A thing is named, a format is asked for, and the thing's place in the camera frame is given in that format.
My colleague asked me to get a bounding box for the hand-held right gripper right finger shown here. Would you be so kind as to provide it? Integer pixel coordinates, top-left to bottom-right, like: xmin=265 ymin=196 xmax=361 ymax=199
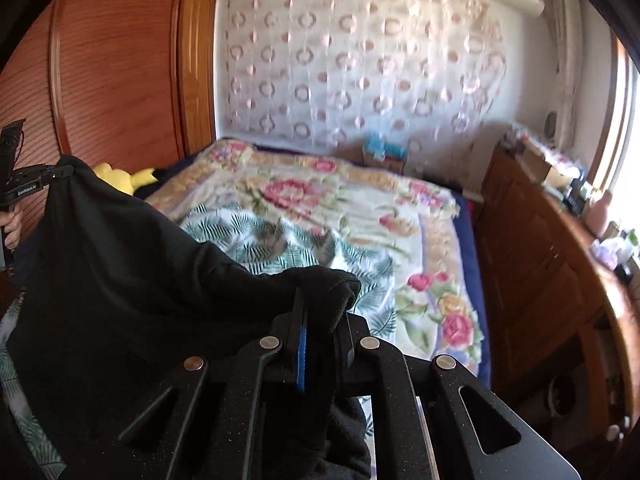
xmin=332 ymin=309 xmax=581 ymax=480

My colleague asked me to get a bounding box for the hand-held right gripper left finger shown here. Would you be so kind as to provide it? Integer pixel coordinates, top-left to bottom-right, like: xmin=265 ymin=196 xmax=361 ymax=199
xmin=118 ymin=287 xmax=309 ymax=480

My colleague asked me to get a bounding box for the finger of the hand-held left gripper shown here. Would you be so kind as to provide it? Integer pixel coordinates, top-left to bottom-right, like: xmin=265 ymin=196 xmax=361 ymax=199
xmin=42 ymin=162 xmax=77 ymax=181

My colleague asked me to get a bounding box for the black t-shirt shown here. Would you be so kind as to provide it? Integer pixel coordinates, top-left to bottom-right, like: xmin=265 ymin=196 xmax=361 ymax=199
xmin=7 ymin=155 xmax=374 ymax=480

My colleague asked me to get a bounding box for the person's left hand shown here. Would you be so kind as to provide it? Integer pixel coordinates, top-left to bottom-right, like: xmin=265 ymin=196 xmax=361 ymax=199
xmin=0 ymin=209 xmax=24 ymax=253

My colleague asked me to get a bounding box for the yellow plush toy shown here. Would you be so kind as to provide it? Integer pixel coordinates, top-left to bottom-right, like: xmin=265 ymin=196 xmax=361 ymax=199
xmin=92 ymin=162 xmax=164 ymax=197

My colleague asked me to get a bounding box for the wooden slatted wardrobe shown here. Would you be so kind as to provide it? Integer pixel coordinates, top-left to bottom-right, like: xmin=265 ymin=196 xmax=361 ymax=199
xmin=0 ymin=0 xmax=221 ymax=306

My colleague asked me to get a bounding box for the floral leaf print blanket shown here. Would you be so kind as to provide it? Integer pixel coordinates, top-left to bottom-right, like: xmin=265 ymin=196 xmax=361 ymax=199
xmin=0 ymin=138 xmax=489 ymax=480

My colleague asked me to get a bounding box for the bed with blue sheet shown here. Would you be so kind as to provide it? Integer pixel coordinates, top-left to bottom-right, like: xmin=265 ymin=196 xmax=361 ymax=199
xmin=132 ymin=137 xmax=494 ymax=392

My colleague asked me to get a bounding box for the cardboard box with blue contents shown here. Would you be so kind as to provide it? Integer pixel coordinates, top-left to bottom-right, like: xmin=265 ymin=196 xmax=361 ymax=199
xmin=362 ymin=132 xmax=407 ymax=174

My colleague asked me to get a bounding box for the long wooden cabinet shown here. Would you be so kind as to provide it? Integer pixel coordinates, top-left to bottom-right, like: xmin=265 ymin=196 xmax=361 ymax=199
xmin=472 ymin=139 xmax=640 ymax=443

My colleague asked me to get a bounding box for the open cardboard box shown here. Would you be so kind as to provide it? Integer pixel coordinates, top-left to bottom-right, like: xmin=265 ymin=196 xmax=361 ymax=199
xmin=519 ymin=139 xmax=572 ymax=187

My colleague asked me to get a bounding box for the pink bottle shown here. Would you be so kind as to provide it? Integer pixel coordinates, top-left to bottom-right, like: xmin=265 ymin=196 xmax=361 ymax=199
xmin=587 ymin=190 xmax=614 ymax=237

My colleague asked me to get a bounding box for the wooden framed window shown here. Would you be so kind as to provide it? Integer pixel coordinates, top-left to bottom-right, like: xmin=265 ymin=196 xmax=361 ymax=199
xmin=584 ymin=29 xmax=640 ymax=213

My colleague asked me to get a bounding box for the tied patterned window curtain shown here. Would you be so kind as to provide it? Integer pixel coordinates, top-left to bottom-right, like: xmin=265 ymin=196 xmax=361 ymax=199
xmin=547 ymin=0 xmax=584 ymax=147

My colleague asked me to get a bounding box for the circle patterned wall curtain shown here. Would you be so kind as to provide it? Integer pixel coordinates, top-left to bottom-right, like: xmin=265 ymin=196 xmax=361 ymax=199
xmin=220 ymin=0 xmax=507 ymax=155

